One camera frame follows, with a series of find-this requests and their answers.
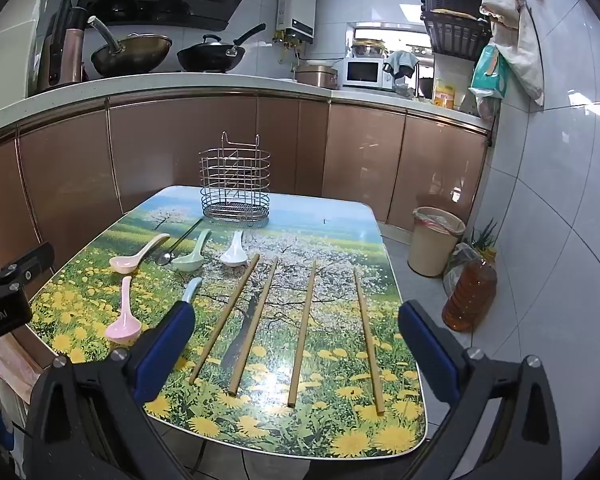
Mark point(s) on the white plastic soup spoon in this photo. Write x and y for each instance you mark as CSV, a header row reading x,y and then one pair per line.
x,y
232,257

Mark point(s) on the white gas water heater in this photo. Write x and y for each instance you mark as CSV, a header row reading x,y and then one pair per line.
x,y
295,10

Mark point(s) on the white kitchen countertop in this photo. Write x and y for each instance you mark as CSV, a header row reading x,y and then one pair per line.
x,y
180,82

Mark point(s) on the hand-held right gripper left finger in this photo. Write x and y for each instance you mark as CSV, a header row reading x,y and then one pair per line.
x,y
165,345

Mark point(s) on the white cloth bag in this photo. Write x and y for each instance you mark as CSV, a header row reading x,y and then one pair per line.
x,y
515,55

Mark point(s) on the amber oil bottle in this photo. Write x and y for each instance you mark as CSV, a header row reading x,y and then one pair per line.
x,y
467,295

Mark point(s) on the copper rice cooker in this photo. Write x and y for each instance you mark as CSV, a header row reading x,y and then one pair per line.
x,y
315,76

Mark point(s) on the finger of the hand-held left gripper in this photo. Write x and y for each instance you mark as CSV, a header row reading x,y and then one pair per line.
x,y
27,267

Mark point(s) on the white microwave oven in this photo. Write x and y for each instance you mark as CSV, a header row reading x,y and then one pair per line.
x,y
362,72

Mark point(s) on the grey blue cloth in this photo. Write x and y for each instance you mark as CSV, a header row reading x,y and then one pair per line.
x,y
402,62

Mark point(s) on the beige trash bin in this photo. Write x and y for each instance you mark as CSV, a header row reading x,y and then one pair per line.
x,y
432,250

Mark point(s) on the steel pot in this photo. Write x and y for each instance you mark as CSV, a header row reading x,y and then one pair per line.
x,y
367,50

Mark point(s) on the black wall rack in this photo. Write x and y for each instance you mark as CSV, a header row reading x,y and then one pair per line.
x,y
455,35

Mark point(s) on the long metal spoon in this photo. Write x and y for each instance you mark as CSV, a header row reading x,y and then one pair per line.
x,y
163,259

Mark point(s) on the green plastic soup spoon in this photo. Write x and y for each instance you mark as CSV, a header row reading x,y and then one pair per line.
x,y
185,261

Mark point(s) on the yellow cooking oil bottle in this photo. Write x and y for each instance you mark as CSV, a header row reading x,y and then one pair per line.
x,y
444,95

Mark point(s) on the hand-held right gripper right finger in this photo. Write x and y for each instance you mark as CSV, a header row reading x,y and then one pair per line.
x,y
427,345

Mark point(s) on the blue plastic soup spoon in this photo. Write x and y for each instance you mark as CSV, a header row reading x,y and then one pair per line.
x,y
192,287

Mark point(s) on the teal paper packet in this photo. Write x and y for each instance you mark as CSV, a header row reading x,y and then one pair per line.
x,y
490,75

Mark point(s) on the black wok with lid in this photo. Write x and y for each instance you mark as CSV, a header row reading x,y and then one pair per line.
x,y
205,57

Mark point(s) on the copper base cabinets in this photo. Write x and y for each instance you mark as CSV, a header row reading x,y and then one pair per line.
x,y
180,145

